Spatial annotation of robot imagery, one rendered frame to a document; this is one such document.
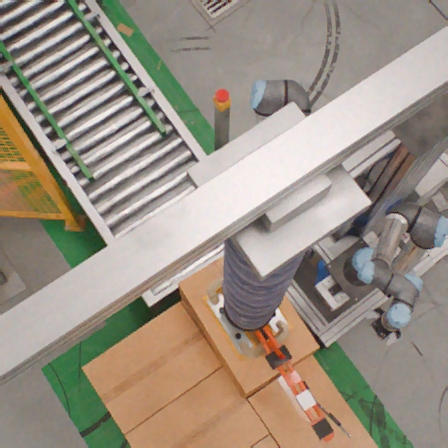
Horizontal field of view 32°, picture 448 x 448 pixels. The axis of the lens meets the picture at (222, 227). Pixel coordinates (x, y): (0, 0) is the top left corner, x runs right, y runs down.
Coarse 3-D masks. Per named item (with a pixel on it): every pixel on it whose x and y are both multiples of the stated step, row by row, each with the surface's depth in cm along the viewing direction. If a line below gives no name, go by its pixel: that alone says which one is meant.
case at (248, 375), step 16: (208, 272) 366; (192, 288) 364; (192, 304) 362; (288, 304) 362; (208, 320) 360; (208, 336) 368; (224, 336) 358; (256, 336) 358; (288, 336) 359; (304, 336) 359; (224, 352) 357; (304, 352) 357; (240, 368) 355; (256, 368) 355; (240, 384) 353; (256, 384) 353
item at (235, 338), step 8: (208, 304) 360; (216, 312) 359; (224, 312) 359; (216, 320) 358; (224, 328) 357; (232, 336) 356; (240, 336) 353; (248, 336) 356; (232, 344) 355; (248, 344) 355; (240, 352) 354; (240, 360) 354
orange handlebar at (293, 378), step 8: (264, 328) 345; (272, 336) 345; (264, 344) 344; (280, 368) 341; (288, 368) 341; (288, 376) 340; (296, 376) 340; (288, 384) 339; (296, 392) 338; (312, 416) 336; (320, 416) 336; (328, 440) 334
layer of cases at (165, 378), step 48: (144, 336) 398; (192, 336) 398; (96, 384) 392; (144, 384) 392; (192, 384) 392; (144, 432) 386; (192, 432) 386; (240, 432) 386; (288, 432) 386; (336, 432) 386
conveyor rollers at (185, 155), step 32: (0, 0) 447; (32, 0) 447; (32, 32) 441; (64, 32) 442; (96, 32) 442; (64, 64) 437; (96, 64) 437; (128, 96) 432; (64, 160) 423; (96, 160) 424; (128, 160) 425; (96, 192) 417; (128, 192) 418; (160, 192) 418; (160, 288) 404
